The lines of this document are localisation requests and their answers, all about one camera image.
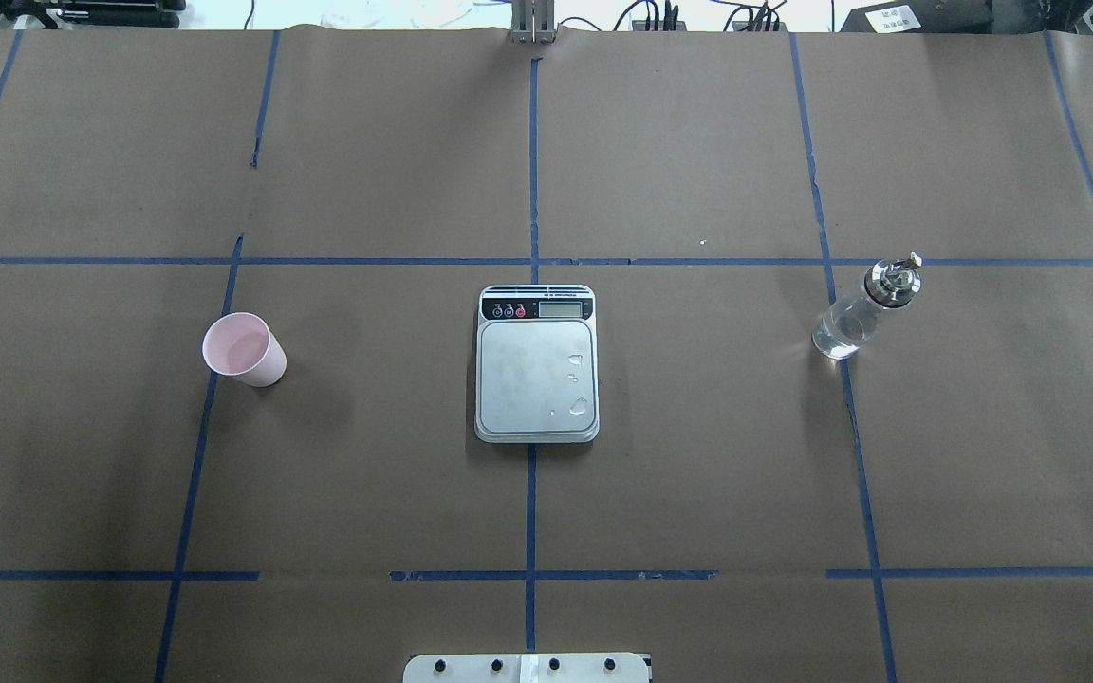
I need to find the glass sauce dispenser bottle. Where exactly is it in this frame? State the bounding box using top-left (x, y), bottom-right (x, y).
top-left (811, 252), bottom-right (924, 361)

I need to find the black box with label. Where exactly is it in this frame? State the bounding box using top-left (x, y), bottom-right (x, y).
top-left (838, 1), bottom-right (994, 34)

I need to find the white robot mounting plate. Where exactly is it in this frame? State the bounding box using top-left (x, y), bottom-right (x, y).
top-left (402, 652), bottom-right (654, 682)

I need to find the silver digital kitchen scale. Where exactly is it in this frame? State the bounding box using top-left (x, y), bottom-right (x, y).
top-left (473, 284), bottom-right (602, 444)

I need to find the aluminium frame post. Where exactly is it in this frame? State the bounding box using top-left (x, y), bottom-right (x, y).
top-left (508, 0), bottom-right (559, 45)

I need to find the pink plastic cup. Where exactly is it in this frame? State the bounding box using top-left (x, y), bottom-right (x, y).
top-left (201, 313), bottom-right (287, 388)

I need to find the brown paper table cover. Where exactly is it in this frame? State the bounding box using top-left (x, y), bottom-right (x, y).
top-left (0, 25), bottom-right (1093, 682)

